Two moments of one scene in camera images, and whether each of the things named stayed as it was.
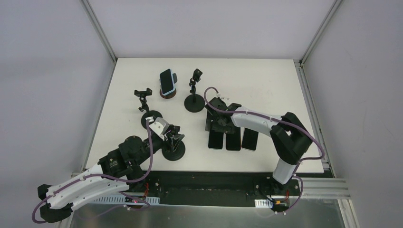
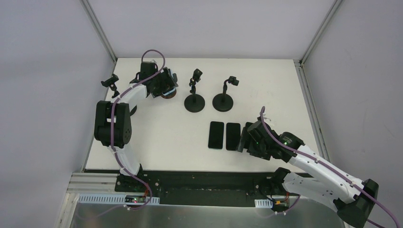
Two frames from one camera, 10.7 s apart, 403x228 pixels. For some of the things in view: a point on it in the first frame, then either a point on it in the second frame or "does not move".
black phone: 215,139 does not move
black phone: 233,140 does not move
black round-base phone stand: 194,103 does not move
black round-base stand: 145,107 to 110,82
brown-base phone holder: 173,93 does not move
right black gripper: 215,116 to 244,138
